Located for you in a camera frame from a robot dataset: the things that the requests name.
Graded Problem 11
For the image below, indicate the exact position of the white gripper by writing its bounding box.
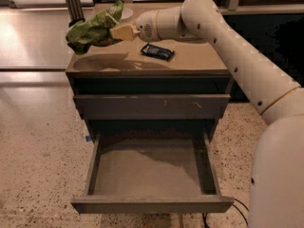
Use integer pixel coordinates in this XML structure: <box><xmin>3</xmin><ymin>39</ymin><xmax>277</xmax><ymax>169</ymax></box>
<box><xmin>110</xmin><ymin>10</ymin><xmax>159</xmax><ymax>42</ymax></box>

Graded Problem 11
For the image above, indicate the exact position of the green rice chip bag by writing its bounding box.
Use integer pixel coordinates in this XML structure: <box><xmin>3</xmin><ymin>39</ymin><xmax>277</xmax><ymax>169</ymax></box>
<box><xmin>66</xmin><ymin>1</ymin><xmax>124</xmax><ymax>55</ymax></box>

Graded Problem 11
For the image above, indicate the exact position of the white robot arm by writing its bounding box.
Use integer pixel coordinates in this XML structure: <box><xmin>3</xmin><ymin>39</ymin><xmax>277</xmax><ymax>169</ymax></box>
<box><xmin>110</xmin><ymin>0</ymin><xmax>304</xmax><ymax>228</ymax></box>

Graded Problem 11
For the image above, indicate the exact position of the brown drawer cabinet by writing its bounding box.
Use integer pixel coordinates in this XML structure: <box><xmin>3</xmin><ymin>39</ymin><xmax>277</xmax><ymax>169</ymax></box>
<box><xmin>66</xmin><ymin>4</ymin><xmax>233</xmax><ymax>140</ymax></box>

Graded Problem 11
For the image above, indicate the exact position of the closed upper drawer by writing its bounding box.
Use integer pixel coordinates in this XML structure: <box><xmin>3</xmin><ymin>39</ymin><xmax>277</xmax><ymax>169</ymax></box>
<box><xmin>74</xmin><ymin>94</ymin><xmax>230</xmax><ymax>120</ymax></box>

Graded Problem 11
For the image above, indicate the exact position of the open lower drawer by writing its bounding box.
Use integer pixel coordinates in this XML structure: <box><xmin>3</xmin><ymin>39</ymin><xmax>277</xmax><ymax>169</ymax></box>
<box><xmin>70</xmin><ymin>134</ymin><xmax>234</xmax><ymax>214</ymax></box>

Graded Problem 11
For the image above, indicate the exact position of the white bowl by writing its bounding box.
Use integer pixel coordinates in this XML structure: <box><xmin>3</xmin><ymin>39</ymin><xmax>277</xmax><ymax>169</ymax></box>
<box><xmin>121</xmin><ymin>8</ymin><xmax>133</xmax><ymax>21</ymax></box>

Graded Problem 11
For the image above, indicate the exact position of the black snack bar wrapper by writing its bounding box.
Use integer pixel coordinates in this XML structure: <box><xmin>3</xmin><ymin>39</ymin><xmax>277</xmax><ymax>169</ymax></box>
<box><xmin>141</xmin><ymin>43</ymin><xmax>175</xmax><ymax>61</ymax></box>

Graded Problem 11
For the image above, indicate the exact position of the blue tape piece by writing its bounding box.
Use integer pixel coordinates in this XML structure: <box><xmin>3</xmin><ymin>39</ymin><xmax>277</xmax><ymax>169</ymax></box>
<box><xmin>85</xmin><ymin>135</ymin><xmax>92</xmax><ymax>142</ymax></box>

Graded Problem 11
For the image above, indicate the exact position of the black floor cable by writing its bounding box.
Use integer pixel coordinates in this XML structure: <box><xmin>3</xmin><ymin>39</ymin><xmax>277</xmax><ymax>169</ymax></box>
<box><xmin>202</xmin><ymin>199</ymin><xmax>250</xmax><ymax>228</ymax></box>

